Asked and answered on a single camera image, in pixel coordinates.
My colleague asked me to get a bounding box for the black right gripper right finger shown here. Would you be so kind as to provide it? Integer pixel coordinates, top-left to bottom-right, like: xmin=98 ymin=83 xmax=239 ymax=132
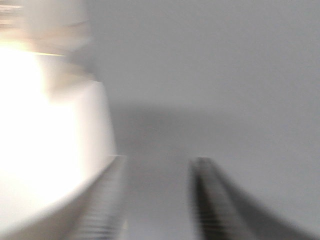
xmin=188 ymin=157 xmax=315 ymax=240

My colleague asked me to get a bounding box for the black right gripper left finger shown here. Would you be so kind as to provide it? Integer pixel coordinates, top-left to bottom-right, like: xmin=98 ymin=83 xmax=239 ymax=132
xmin=47 ymin=154 xmax=128 ymax=240

